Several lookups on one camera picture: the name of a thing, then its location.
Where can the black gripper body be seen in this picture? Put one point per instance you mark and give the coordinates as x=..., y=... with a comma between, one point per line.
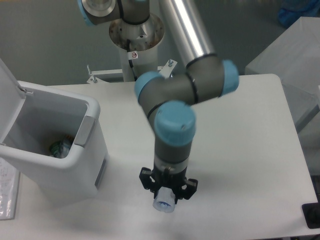
x=168, y=180

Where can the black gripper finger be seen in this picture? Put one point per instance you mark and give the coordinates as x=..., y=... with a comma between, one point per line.
x=150, y=180
x=185, y=190

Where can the clear plastic water bottle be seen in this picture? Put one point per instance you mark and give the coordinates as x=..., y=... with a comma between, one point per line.
x=164, y=200

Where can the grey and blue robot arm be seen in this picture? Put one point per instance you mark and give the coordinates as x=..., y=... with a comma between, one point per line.
x=166, y=100

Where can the trash inside the can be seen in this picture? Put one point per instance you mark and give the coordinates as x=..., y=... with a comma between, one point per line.
x=60, y=149

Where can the white trash can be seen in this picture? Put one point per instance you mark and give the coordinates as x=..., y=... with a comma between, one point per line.
x=33, y=116

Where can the black device at table edge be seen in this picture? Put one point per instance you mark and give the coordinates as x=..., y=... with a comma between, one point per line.
x=311, y=212

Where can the paper sheet in plastic sleeve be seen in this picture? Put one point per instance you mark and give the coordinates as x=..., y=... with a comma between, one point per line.
x=9, y=187

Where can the white covered cabinet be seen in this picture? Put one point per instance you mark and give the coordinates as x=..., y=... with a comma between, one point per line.
x=295, y=58

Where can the blue plastic bag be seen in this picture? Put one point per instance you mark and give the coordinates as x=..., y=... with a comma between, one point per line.
x=291, y=10

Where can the white pedestal base frame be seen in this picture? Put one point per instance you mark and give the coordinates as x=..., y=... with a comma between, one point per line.
x=116, y=75

